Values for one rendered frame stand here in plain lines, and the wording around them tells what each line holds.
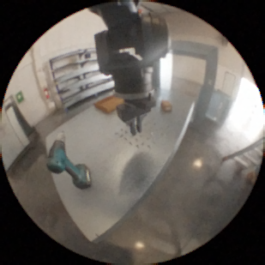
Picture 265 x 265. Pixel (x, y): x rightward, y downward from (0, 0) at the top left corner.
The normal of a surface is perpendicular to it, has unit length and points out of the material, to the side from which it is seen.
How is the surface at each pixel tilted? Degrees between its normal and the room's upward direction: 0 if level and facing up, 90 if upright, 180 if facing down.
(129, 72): 90
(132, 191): 0
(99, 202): 0
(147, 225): 0
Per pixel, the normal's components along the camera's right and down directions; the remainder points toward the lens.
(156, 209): -0.07, -0.73
